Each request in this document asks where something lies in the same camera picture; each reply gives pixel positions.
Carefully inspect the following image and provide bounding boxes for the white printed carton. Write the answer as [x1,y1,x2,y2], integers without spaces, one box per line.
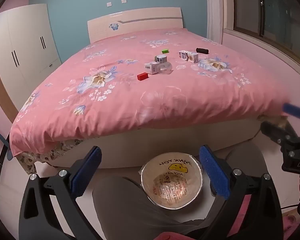
[179,50,199,63]

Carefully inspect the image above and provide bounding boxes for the white bed frame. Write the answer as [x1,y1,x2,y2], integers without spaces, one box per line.
[35,7,263,169]

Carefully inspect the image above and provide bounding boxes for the white curtain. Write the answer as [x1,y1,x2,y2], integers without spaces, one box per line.
[205,0,227,44]

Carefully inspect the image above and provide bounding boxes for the white box with barcode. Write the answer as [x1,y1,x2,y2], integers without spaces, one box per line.
[144,62,163,75]

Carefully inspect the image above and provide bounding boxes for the pink slipper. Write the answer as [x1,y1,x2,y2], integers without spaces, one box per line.
[282,211,300,240]

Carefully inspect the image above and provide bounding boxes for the white wardrobe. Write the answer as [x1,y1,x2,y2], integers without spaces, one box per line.
[0,4,63,115]

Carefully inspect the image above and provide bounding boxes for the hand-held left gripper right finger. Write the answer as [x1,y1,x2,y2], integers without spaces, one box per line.
[199,144,283,240]

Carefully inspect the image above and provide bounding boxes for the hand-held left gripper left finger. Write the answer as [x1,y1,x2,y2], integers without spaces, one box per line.
[19,145,103,240]

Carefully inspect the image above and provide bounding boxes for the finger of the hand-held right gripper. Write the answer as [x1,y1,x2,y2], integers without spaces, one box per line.
[261,119,298,144]
[282,102,300,125]

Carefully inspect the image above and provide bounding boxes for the bin with printed plastic liner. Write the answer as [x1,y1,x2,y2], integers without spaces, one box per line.
[141,152,203,209]

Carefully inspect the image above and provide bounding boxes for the grey pants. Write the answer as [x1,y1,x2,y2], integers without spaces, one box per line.
[92,142,268,240]

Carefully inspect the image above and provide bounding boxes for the window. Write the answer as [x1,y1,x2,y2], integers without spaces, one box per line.
[231,0,300,67]

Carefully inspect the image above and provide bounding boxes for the pink floral blanket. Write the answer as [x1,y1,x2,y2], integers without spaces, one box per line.
[9,29,290,160]

